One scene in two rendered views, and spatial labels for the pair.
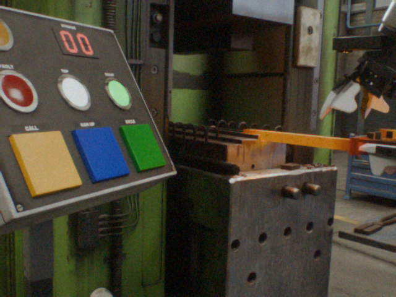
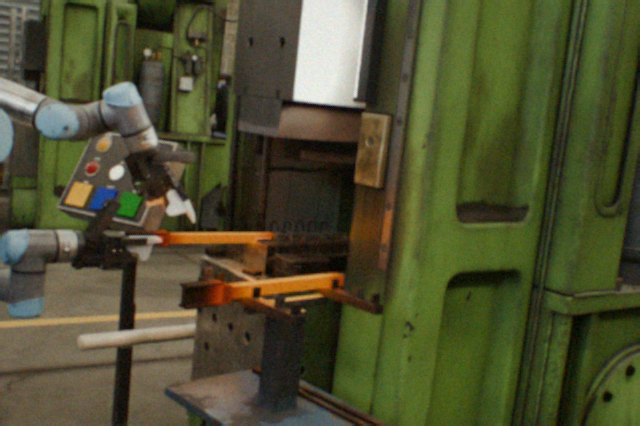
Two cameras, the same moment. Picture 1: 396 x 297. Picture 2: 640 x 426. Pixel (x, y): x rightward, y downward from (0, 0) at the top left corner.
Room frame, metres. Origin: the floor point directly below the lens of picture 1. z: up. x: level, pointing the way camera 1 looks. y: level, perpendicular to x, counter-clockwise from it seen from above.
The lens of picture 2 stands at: (1.29, -2.19, 1.37)
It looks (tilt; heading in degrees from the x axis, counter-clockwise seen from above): 9 degrees down; 91
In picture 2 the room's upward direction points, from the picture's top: 6 degrees clockwise
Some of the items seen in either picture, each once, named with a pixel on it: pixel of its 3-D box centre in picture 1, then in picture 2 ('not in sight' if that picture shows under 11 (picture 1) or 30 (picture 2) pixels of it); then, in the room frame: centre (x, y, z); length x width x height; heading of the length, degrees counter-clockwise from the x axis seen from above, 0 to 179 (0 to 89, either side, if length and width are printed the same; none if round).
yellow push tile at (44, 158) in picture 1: (44, 163); (80, 195); (0.53, 0.18, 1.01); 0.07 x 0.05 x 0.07; 153
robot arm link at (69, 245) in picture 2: not in sight; (65, 246); (0.71, -0.47, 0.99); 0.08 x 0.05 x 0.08; 128
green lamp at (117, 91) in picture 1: (118, 93); not in sight; (0.73, 0.13, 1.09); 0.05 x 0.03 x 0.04; 128
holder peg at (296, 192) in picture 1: (291, 192); not in sight; (1.04, -0.22, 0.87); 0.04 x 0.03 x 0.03; 38
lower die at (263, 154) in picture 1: (203, 143); (309, 248); (1.25, -0.01, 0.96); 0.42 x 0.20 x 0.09; 38
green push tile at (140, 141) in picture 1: (141, 148); (129, 205); (0.71, 0.09, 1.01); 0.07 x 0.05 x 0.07; 153
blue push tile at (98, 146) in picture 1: (99, 154); (104, 200); (0.62, 0.14, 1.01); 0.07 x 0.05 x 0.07; 153
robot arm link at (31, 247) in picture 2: not in sight; (29, 248); (0.65, -0.52, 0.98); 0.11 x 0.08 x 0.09; 38
